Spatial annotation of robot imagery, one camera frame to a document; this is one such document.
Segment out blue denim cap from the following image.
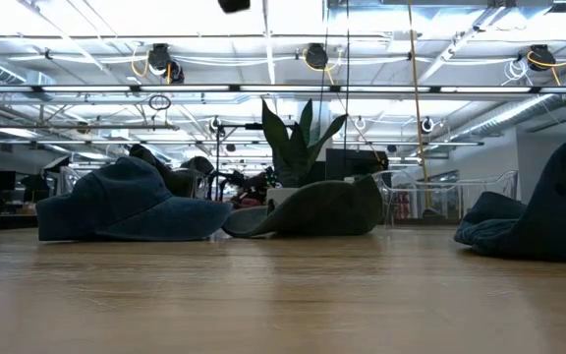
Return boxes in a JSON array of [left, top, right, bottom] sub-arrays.
[[35, 156, 234, 243], [453, 120, 566, 265]]

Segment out snake plant in white pot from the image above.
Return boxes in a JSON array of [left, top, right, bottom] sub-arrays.
[[261, 97, 349, 207]]

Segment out black light stand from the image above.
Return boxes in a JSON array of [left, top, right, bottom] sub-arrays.
[[213, 122, 264, 201]]

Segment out black monitor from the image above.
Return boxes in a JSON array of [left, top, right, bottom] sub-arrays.
[[325, 147, 390, 181]]

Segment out long ceiling light bar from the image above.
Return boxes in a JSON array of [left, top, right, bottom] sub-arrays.
[[0, 84, 566, 95]]

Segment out black power cable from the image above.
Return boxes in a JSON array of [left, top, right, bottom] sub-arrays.
[[343, 0, 352, 151]]

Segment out black ceiling cord reel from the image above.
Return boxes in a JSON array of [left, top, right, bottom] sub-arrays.
[[528, 43, 557, 73], [305, 42, 330, 71], [147, 42, 186, 85]]

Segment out yellow hanging cord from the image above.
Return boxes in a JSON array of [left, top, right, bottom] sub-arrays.
[[406, 0, 432, 204]]

